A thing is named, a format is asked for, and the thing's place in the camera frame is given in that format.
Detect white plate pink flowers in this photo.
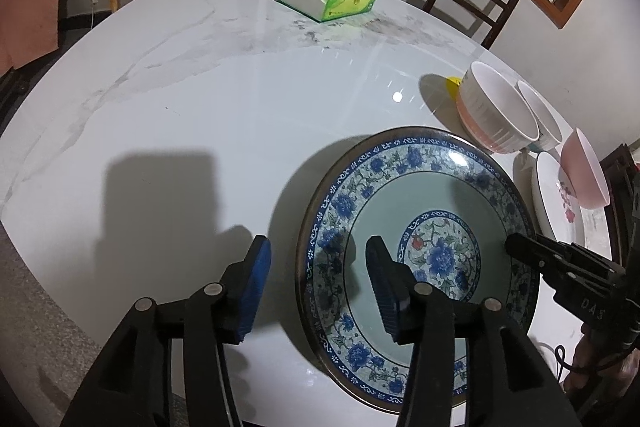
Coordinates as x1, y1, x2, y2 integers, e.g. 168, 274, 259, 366
532, 152, 586, 246

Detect large blue floral plate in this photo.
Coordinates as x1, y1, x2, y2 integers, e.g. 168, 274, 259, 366
295, 126, 539, 413

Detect white bowl blue base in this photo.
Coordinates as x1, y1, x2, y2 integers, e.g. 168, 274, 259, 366
516, 80, 562, 153

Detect white bowl pink base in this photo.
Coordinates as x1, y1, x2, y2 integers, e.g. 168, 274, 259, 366
456, 62, 540, 154

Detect right hand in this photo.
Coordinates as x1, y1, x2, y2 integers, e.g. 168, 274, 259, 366
563, 324, 636, 397

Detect yellow warning sticker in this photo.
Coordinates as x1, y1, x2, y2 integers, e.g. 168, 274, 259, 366
446, 77, 462, 100

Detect pink cloth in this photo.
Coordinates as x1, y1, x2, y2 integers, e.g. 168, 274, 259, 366
1, 0, 58, 74

